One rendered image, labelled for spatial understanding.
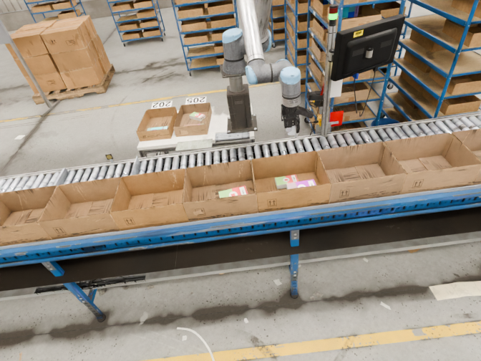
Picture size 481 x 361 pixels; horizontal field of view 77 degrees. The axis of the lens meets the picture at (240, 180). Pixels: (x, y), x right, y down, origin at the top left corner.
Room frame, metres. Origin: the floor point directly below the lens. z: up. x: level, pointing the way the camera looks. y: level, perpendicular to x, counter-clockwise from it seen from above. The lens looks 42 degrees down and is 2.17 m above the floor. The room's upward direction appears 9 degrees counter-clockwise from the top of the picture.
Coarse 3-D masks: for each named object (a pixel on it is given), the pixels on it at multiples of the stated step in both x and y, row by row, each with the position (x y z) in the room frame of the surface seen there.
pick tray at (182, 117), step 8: (192, 104) 2.62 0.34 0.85; (200, 104) 2.61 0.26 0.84; (208, 104) 2.60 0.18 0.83; (184, 112) 2.64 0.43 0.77; (192, 112) 2.63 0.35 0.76; (200, 112) 2.60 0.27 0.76; (208, 112) 2.43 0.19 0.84; (176, 120) 2.39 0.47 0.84; (184, 120) 2.50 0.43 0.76; (192, 120) 2.48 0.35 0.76; (208, 120) 2.37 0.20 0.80; (176, 128) 2.26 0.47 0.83; (184, 128) 2.25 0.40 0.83; (192, 128) 2.24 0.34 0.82; (200, 128) 2.23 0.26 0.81; (208, 128) 2.31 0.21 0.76; (176, 136) 2.26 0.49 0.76
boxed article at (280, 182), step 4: (284, 176) 1.36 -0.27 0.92; (288, 176) 1.36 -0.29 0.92; (292, 176) 1.35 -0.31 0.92; (276, 180) 1.34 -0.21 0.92; (280, 180) 1.33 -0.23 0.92; (284, 180) 1.33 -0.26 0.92; (288, 180) 1.32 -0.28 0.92; (292, 180) 1.32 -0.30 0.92; (296, 180) 1.31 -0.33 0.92; (276, 184) 1.31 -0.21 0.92; (280, 184) 1.30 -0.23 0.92; (284, 184) 1.30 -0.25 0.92; (280, 188) 1.30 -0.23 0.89
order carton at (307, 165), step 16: (256, 160) 1.41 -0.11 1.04; (272, 160) 1.41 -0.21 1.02; (288, 160) 1.41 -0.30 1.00; (304, 160) 1.40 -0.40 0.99; (320, 160) 1.32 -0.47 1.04; (256, 176) 1.41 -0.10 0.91; (272, 176) 1.41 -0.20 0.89; (304, 176) 1.37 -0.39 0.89; (320, 176) 1.29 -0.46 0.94; (256, 192) 1.14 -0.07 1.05; (272, 192) 1.12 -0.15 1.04; (288, 192) 1.12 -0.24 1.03; (304, 192) 1.12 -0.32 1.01; (320, 192) 1.12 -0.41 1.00; (272, 208) 1.12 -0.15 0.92; (288, 208) 1.12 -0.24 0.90
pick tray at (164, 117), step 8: (152, 112) 2.65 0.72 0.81; (160, 112) 2.64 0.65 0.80; (168, 112) 2.63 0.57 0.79; (176, 112) 2.59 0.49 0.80; (144, 120) 2.51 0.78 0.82; (152, 120) 2.60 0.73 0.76; (160, 120) 2.57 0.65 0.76; (168, 120) 2.55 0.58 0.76; (144, 128) 2.45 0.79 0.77; (168, 128) 2.26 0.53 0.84; (144, 136) 2.27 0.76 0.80; (152, 136) 2.26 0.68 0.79; (160, 136) 2.26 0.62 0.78; (168, 136) 2.25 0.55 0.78
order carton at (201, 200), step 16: (240, 160) 1.42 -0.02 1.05; (192, 176) 1.43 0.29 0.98; (208, 176) 1.42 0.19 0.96; (224, 176) 1.42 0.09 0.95; (240, 176) 1.42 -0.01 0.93; (192, 192) 1.39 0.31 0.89; (208, 192) 1.36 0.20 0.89; (192, 208) 1.14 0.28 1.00; (208, 208) 1.14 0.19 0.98; (224, 208) 1.13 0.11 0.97; (240, 208) 1.13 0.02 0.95; (256, 208) 1.13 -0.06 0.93
